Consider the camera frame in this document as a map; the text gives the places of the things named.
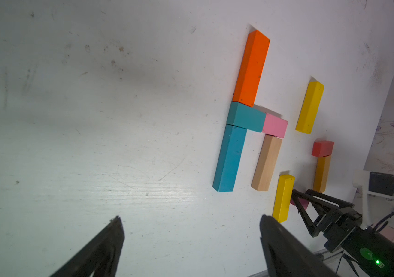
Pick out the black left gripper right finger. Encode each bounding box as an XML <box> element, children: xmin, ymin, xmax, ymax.
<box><xmin>259</xmin><ymin>215</ymin><xmax>336</xmax><ymax>277</ymax></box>

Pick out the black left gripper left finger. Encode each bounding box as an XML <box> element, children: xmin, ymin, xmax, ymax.
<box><xmin>52</xmin><ymin>216</ymin><xmax>125</xmax><ymax>277</ymax></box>

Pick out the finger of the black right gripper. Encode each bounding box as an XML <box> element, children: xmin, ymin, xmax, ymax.
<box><xmin>305</xmin><ymin>189</ymin><xmax>355</xmax><ymax>210</ymax></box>
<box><xmin>291</xmin><ymin>189</ymin><xmax>336</xmax><ymax>237</ymax></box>

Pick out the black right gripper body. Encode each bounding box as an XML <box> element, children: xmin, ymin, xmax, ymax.
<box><xmin>324</xmin><ymin>207</ymin><xmax>362</xmax><ymax>253</ymax></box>

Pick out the magenta wooden block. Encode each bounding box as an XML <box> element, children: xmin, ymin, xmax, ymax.
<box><xmin>290</xmin><ymin>199</ymin><xmax>310</xmax><ymax>211</ymax></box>

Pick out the natural beige wooden block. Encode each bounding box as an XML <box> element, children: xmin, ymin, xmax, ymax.
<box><xmin>251</xmin><ymin>135</ymin><xmax>282</xmax><ymax>191</ymax></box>

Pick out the light pink wooden block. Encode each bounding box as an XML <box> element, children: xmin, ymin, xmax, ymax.
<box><xmin>262</xmin><ymin>113</ymin><xmax>288</xmax><ymax>139</ymax></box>

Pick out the teal wooden block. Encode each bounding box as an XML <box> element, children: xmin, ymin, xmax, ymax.
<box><xmin>227</xmin><ymin>102</ymin><xmax>266</xmax><ymax>133</ymax></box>
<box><xmin>213</xmin><ymin>124</ymin><xmax>247</xmax><ymax>192</ymax></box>

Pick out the orange wooden block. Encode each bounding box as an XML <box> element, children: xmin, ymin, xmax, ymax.
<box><xmin>232</xmin><ymin>30</ymin><xmax>270</xmax><ymax>107</ymax></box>

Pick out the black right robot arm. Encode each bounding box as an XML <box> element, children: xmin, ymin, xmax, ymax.
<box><xmin>291</xmin><ymin>189</ymin><xmax>394</xmax><ymax>277</ymax></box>

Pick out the amber long wooden block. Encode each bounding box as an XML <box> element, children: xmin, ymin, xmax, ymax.
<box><xmin>313</xmin><ymin>155</ymin><xmax>332</xmax><ymax>193</ymax></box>

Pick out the yellow long wooden block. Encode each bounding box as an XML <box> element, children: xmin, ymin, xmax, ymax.
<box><xmin>272</xmin><ymin>174</ymin><xmax>295</xmax><ymax>223</ymax></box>

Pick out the red wooden block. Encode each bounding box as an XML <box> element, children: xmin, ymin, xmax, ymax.
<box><xmin>311</xmin><ymin>140</ymin><xmax>334</xmax><ymax>158</ymax></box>

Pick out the yellow short wooden block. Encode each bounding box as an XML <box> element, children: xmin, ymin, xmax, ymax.
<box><xmin>295</xmin><ymin>81</ymin><xmax>324</xmax><ymax>134</ymax></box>

